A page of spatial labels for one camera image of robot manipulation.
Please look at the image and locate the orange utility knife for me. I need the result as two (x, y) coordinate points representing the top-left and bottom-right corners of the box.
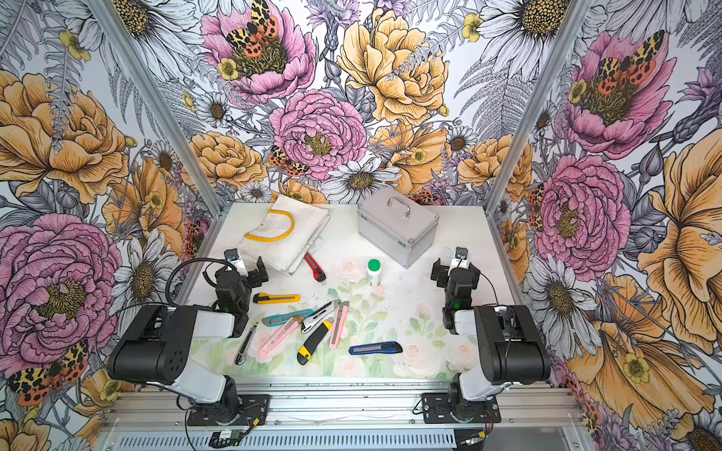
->
(252, 292), (301, 306)

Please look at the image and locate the white pouch with yellow handles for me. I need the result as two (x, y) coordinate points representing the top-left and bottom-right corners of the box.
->
(237, 195), (330, 275)

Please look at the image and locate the grey slim utility knife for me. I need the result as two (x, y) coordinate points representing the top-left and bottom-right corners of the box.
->
(234, 321), (259, 366)

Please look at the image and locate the red utility knife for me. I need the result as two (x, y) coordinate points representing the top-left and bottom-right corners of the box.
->
(304, 252), (326, 283)

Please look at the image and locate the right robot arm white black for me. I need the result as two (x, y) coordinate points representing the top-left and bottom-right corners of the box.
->
(431, 249), (551, 423)

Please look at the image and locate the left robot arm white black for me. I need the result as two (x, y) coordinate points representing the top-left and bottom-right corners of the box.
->
(107, 249), (269, 426)

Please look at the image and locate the teal utility knife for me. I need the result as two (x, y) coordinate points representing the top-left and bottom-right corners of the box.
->
(261, 309), (313, 327)

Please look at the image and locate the pink utility knife left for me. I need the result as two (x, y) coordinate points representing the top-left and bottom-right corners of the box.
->
(259, 315), (304, 357)

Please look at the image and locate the pink utility knife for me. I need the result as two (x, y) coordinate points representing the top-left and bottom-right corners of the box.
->
(329, 301), (350, 351)
(259, 315), (304, 357)

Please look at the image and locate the silver black utility knife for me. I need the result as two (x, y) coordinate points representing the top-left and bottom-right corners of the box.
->
(301, 300), (338, 334)

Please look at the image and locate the blue utility knife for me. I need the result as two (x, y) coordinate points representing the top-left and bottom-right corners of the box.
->
(349, 341), (403, 356)

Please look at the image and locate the black yellow utility knife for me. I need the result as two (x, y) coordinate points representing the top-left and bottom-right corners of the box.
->
(296, 319), (332, 366)

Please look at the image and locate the pink utility knife right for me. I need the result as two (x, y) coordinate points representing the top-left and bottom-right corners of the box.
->
(329, 301), (350, 351)

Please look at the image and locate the white bottle green cap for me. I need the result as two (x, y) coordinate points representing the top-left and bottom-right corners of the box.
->
(367, 259), (382, 287)

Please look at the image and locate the silver metal case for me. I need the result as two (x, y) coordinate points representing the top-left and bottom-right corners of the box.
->
(357, 187), (439, 269)

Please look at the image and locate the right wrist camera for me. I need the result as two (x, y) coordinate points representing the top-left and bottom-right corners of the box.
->
(449, 246), (470, 269)

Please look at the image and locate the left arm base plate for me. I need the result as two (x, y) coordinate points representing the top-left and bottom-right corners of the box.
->
(187, 394), (271, 428)

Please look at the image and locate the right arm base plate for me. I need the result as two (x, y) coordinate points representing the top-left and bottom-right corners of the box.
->
(420, 393), (501, 425)

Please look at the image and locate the aluminium front rail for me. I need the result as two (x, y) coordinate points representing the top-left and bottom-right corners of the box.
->
(97, 378), (593, 450)

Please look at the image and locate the left corner aluminium post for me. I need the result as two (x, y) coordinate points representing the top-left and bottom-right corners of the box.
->
(88, 1), (224, 218)

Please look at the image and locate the corner aluminium post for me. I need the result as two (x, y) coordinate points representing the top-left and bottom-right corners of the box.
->
(485, 0), (592, 217)
(88, 1), (224, 218)

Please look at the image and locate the right corner aluminium post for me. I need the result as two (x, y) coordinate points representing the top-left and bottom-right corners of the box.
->
(485, 0), (592, 217)

